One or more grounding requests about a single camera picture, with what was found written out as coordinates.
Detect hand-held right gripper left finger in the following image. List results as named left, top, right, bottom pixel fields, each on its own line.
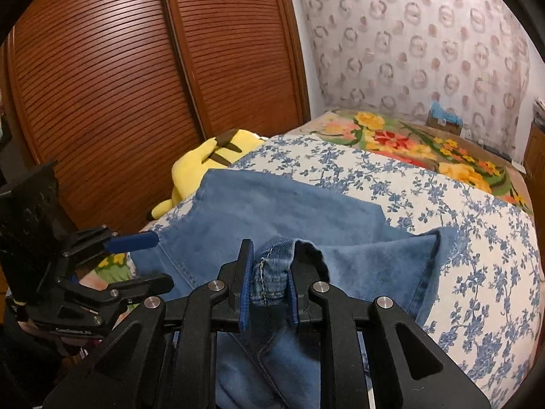
left=43, top=239, right=256, bottom=409

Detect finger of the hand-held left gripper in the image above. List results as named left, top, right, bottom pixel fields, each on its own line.
left=63, top=225, right=159, bottom=261
left=40, top=274, right=174, bottom=336

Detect colourful flower print blanket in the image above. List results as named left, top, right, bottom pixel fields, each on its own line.
left=294, top=108, right=535, bottom=218

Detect circle patterned sheer curtain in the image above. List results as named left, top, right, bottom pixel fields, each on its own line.
left=287, top=0, right=533, bottom=163

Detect crumpled blue bag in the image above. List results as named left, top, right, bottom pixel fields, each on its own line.
left=429, top=101, right=465, bottom=125

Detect brown louvered wooden wardrobe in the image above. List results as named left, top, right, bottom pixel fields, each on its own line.
left=0, top=0, right=311, bottom=239

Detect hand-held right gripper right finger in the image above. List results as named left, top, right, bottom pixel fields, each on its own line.
left=289, top=242, right=491, bottom=409

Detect blue floral white quilt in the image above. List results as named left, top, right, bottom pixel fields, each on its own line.
left=151, top=134, right=543, bottom=407

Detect blue denim pants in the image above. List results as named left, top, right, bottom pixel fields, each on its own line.
left=130, top=168, right=458, bottom=409

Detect stack of folded cloths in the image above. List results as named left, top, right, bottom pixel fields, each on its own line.
left=532, top=96, right=545, bottom=131

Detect yellow plush toy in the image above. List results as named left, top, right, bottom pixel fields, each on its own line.
left=147, top=128, right=267, bottom=222

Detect small cardboard box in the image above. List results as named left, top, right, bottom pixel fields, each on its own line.
left=427, top=115, right=464, bottom=137

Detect wooden sideboard cabinet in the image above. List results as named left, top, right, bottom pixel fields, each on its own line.
left=523, top=125, right=545, bottom=184

